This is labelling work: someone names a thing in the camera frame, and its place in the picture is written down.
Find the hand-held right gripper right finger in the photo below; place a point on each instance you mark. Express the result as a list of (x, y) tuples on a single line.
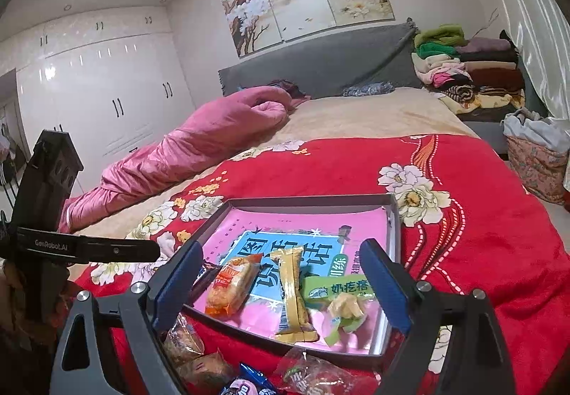
[(387, 283)]

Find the dark patterned cloth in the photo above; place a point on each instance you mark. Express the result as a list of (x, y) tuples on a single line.
[(369, 88)]

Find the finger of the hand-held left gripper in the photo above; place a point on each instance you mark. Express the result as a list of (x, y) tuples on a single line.
[(120, 250)]

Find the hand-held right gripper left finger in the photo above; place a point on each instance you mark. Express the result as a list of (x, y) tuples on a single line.
[(178, 283)]

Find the yellow wafer bar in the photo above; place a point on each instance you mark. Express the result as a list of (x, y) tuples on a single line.
[(291, 297)]

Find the pink book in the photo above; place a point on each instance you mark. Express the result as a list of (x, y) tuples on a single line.
[(267, 219)]

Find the green snack packet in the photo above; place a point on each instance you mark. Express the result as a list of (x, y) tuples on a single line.
[(331, 288)]

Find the white satin curtain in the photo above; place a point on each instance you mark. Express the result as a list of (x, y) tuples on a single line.
[(534, 21)]

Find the clear crinkled snack packet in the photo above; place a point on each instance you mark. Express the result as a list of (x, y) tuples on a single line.
[(202, 372)]

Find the stack of folded clothes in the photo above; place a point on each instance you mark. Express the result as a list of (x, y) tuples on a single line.
[(481, 65)]

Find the orange snack packet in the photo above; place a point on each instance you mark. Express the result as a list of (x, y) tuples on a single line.
[(229, 288)]

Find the white wardrobe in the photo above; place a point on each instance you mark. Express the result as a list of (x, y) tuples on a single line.
[(111, 65)]

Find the beige bed sheet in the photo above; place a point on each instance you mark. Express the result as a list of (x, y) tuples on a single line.
[(378, 114)]

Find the floral fabric basket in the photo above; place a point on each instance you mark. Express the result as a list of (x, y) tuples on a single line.
[(534, 168)]

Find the blue snack packet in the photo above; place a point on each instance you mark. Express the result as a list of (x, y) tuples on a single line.
[(249, 377)]

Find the yellow candy clear wrapper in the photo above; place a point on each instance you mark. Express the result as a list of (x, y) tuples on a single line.
[(345, 310)]

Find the light cloth pile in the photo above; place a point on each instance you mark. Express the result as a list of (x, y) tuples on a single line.
[(530, 128)]

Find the pink quilt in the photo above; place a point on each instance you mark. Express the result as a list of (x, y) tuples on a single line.
[(178, 145)]

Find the dark shallow cardboard box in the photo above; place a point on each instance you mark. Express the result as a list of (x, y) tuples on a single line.
[(311, 201)]

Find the clear round cookie packet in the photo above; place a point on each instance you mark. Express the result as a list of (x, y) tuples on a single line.
[(182, 339)]

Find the grey headboard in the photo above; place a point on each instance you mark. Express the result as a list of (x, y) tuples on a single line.
[(320, 61)]

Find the clear pastry packet green label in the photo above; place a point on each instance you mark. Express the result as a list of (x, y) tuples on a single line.
[(307, 375)]

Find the red floral blanket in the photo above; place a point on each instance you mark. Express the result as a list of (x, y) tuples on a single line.
[(467, 243)]

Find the maroon cloth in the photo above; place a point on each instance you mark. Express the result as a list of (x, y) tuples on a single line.
[(294, 90)]

